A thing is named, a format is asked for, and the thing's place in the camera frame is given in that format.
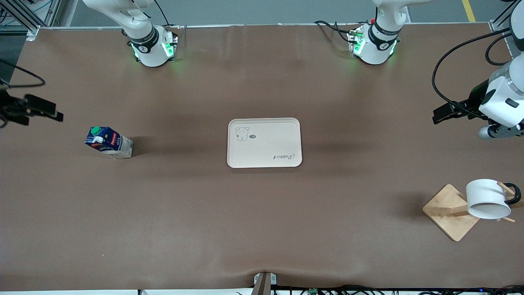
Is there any blue white milk carton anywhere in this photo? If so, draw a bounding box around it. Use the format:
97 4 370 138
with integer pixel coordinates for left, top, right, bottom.
84 126 134 160

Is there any white cup with black handle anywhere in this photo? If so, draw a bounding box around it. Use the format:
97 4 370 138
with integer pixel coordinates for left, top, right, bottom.
465 179 522 220

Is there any wooden cup rack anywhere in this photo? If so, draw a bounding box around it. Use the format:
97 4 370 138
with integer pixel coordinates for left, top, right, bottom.
422 181 517 242

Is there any beige plastic tray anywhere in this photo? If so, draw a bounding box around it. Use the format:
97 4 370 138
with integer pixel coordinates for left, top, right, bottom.
227 118 303 169

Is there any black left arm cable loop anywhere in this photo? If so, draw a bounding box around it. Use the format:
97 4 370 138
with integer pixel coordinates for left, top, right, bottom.
485 34 515 66

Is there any black left base cable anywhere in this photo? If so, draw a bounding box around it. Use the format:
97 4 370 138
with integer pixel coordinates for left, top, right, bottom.
314 20 354 44

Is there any black base cable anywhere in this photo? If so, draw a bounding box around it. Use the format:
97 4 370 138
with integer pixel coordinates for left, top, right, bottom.
153 0 187 30
314 20 354 44

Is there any black right base cable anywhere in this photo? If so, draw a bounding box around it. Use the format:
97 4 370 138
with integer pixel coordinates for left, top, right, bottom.
153 0 187 30

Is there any metal bracket with brown post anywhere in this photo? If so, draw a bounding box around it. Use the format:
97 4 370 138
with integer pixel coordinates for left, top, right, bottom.
252 272 278 295

